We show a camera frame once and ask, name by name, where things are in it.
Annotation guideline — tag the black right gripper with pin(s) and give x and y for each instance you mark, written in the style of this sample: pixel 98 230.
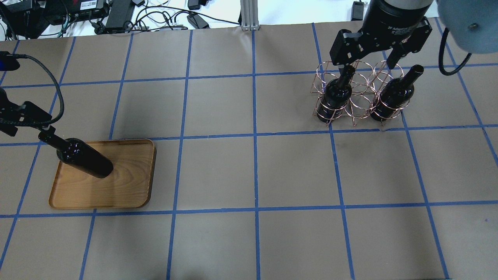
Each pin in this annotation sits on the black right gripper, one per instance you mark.
pixel 390 22

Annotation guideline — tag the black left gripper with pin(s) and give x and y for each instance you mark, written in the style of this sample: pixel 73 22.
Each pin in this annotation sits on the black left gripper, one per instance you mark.
pixel 28 114

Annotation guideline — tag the dark wine bottle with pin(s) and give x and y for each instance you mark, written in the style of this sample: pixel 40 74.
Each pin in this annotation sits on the dark wine bottle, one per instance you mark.
pixel 77 154
pixel 396 95
pixel 337 94

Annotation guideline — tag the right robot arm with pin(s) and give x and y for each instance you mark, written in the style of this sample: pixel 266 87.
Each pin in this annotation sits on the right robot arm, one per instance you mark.
pixel 473 25

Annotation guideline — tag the wooden tray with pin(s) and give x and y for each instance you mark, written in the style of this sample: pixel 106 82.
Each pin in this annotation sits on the wooden tray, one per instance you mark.
pixel 128 186

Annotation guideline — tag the black power adapter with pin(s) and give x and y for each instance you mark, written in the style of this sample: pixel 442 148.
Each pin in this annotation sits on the black power adapter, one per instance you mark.
pixel 120 14

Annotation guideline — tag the copper wire bottle basket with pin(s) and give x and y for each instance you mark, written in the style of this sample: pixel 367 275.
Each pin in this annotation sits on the copper wire bottle basket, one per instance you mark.
pixel 367 84

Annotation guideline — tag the aluminium frame post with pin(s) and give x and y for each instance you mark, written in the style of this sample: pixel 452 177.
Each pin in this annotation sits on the aluminium frame post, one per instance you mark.
pixel 249 15

